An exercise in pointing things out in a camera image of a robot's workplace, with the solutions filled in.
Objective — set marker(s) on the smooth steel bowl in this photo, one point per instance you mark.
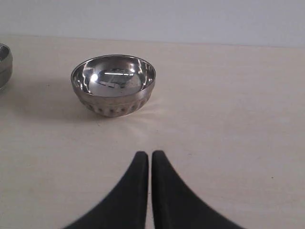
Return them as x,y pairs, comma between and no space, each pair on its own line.
6,61

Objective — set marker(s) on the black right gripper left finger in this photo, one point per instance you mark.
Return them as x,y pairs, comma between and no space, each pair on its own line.
125,206

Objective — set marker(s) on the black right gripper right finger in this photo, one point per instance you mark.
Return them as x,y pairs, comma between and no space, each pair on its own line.
175,205

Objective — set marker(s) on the ribbed steel bowl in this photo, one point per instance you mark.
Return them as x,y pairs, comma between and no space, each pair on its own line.
113,85

